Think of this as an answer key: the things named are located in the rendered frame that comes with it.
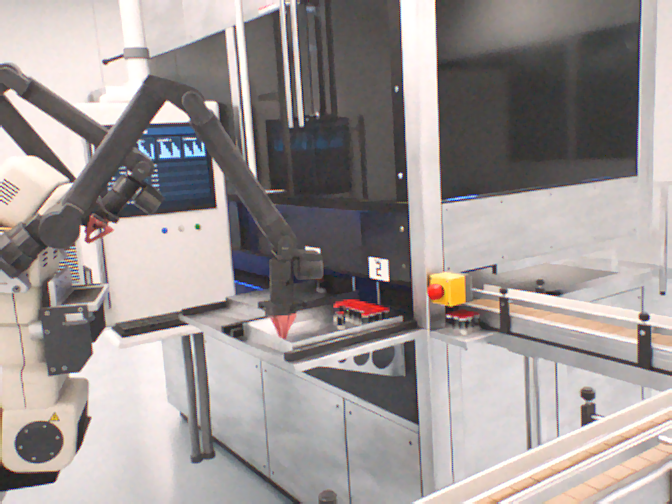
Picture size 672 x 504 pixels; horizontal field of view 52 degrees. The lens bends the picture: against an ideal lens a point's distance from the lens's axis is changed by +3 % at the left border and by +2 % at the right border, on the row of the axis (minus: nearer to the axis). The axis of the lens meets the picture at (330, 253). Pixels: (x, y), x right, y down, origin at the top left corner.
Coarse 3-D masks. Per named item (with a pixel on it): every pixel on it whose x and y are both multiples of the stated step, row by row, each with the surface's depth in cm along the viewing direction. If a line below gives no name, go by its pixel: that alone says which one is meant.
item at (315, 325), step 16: (256, 320) 184; (304, 320) 192; (320, 320) 192; (384, 320) 175; (400, 320) 178; (256, 336) 176; (272, 336) 168; (288, 336) 178; (304, 336) 177; (320, 336) 165; (336, 336) 167
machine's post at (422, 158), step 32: (416, 0) 163; (416, 32) 164; (416, 64) 166; (416, 96) 167; (416, 128) 169; (416, 160) 170; (416, 192) 172; (416, 224) 174; (416, 256) 176; (416, 288) 177; (416, 352) 181; (448, 416) 183; (448, 448) 184; (448, 480) 185
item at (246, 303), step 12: (300, 288) 231; (312, 288) 234; (228, 300) 214; (240, 300) 218; (252, 300) 221; (264, 300) 222; (312, 300) 203; (324, 300) 206; (240, 312) 207; (252, 312) 201; (264, 312) 194
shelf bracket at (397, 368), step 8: (400, 344) 186; (400, 352) 186; (352, 360) 177; (368, 360) 180; (400, 360) 186; (344, 368) 176; (352, 368) 177; (360, 368) 179; (368, 368) 180; (376, 368) 182; (384, 368) 184; (392, 368) 185; (400, 368) 187
